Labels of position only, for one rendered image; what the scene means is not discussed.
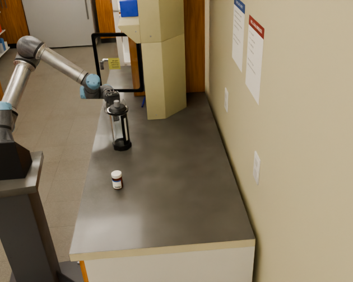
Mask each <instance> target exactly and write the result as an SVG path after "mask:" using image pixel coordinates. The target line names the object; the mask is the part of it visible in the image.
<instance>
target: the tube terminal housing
mask: <svg viewBox="0 0 353 282"><path fill-rule="evenodd" d="M137 4H138V16H139V23H140V36H141V49H142V61H143V74H144V81H145V94H146V106H147V119H148V120H153V119H166V118H168V117H170V116H172V115H173V114H175V113H177V112H179V111H180V110H182V109H184V108H186V107H187V99H186V79H185V41H184V2H183V0H137Z"/></svg>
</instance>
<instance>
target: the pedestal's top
mask: <svg viewBox="0 0 353 282"><path fill-rule="evenodd" d="M30 155H31V159H32V164H31V166H30V168H29V171H28V173H27V175H26V177H25V178H21V179H13V180H0V198H4V197H9V196H16V195H23V194H31V193H35V192H38V187H39V181H40V175H41V169H42V165H43V159H44V155H43V151H38V152H30Z"/></svg>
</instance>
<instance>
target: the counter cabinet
mask: <svg viewBox="0 0 353 282"><path fill-rule="evenodd" d="M254 250H255V246H252V247H238V248H225V249H218V250H204V251H191V252H178V253H165V254H157V255H144V256H131V257H117V258H104V259H97V260H83V261H79V262H80V267H81V271H82V276H83V280H84V282H252V275H253V263H254Z"/></svg>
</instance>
